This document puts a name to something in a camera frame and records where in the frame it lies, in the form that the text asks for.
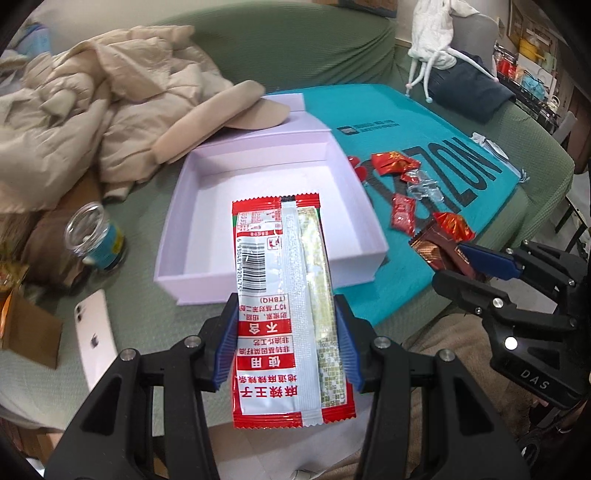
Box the brown candy wrapper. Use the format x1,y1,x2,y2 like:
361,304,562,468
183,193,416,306
409,220,477,279

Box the red gold candy packet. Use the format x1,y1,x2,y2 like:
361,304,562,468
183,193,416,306
370,151,421,176
433,212,476,242

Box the small red ketchup sachet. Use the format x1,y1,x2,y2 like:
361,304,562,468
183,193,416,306
391,194,416,237

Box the clear plastic toy plane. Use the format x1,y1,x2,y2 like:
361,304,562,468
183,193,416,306
404,169,444,203

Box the red toy propeller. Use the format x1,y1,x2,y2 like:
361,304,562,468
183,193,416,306
348,156,368,185

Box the long red white snack packet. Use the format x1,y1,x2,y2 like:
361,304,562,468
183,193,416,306
232,193,356,429

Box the white smartphone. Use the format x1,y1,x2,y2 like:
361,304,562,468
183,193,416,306
74,289,118,390

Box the clear plastic bag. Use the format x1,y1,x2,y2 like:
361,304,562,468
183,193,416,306
471,132,530,184

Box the brown cardboard piece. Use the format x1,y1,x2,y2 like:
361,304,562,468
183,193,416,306
1,289,63,370

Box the dark navy cushion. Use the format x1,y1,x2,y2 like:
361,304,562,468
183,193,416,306
428,60,515,124

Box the brown plaid pillow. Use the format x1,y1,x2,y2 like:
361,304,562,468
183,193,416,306
21,169,102,291

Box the orange snack bags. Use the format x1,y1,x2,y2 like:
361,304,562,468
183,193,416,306
1,242,29,339

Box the lilac cardboard box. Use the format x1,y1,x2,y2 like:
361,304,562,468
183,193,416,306
154,93,389,305

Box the clear plastic jar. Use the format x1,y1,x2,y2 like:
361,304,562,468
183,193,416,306
64,202,126,271

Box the white octopus plush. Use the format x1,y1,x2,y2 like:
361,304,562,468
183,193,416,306
405,0,499,104

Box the beige cap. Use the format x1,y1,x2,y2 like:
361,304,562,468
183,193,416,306
151,80,290,164

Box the beige puffer jacket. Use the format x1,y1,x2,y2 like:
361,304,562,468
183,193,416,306
1,25,232,214

